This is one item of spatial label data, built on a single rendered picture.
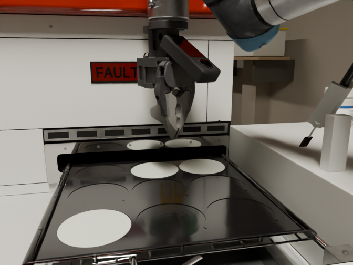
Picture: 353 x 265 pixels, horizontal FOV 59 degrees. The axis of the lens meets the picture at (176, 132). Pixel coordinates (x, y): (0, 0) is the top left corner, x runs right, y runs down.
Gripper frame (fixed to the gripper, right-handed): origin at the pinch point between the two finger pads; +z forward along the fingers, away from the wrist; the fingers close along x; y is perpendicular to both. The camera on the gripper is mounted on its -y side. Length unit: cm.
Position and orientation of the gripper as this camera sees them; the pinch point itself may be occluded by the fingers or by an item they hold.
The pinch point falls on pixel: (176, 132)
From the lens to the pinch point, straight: 58.9
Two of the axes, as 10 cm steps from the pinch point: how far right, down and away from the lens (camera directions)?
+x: -7.2, 1.6, -6.8
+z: 0.0, 9.7, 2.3
